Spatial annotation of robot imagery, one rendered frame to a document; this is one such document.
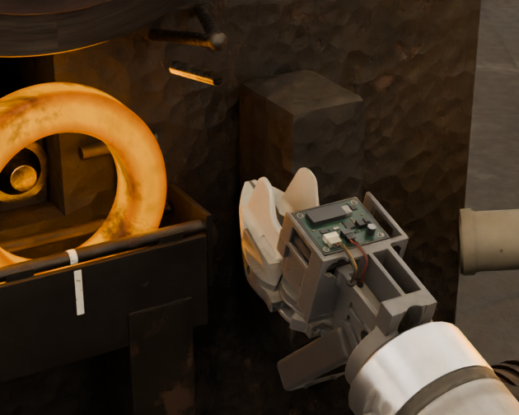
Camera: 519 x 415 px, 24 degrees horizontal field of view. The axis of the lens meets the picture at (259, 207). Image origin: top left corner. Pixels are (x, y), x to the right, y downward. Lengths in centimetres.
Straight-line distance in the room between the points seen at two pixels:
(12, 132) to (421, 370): 36
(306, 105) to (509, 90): 249
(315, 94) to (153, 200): 17
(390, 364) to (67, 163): 39
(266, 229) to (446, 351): 19
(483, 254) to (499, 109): 228
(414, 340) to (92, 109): 32
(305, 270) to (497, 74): 281
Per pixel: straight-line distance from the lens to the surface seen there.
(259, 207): 89
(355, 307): 82
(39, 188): 107
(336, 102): 102
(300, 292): 84
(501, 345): 223
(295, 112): 100
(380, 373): 77
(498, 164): 298
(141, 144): 96
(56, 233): 102
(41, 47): 89
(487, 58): 376
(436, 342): 78
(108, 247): 97
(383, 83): 118
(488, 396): 76
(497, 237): 107
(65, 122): 93
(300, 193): 91
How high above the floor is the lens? 115
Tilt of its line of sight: 25 degrees down
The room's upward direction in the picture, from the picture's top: straight up
